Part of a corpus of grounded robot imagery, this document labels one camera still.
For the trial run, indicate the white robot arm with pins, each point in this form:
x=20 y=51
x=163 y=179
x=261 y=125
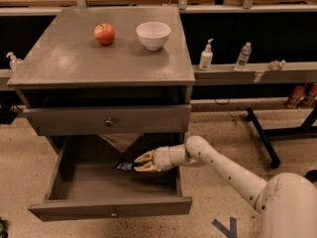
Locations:
x=287 y=202

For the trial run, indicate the white pump lotion bottle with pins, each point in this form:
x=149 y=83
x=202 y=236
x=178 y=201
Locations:
x=206 y=57

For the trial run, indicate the black metal stand leg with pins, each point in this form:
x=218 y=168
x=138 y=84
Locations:
x=275 y=161

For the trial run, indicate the crumpled clear plastic wrapper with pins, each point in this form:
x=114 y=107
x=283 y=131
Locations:
x=277 y=65

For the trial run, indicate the white ceramic bowl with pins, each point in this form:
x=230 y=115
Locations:
x=153 y=35

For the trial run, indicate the small clear pump bottle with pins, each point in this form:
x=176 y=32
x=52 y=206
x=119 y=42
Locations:
x=14 y=61

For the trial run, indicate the red apple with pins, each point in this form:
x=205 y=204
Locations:
x=104 y=34

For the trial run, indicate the beige cloth under drawer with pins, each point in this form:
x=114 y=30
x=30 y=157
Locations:
x=121 y=142

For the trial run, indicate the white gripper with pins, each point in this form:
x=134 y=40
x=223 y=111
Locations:
x=161 y=159

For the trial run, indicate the closed grey top drawer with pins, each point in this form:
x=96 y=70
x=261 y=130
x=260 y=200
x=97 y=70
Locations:
x=109 y=120

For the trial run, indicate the open grey middle drawer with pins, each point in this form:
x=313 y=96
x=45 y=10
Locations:
x=87 y=185

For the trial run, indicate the orange spray bottle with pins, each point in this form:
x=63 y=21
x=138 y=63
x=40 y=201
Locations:
x=294 y=96
x=310 y=95

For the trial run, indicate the grey wooden drawer cabinet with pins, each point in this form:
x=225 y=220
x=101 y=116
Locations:
x=68 y=67

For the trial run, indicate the black chair caster base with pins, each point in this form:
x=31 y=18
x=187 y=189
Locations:
x=312 y=175

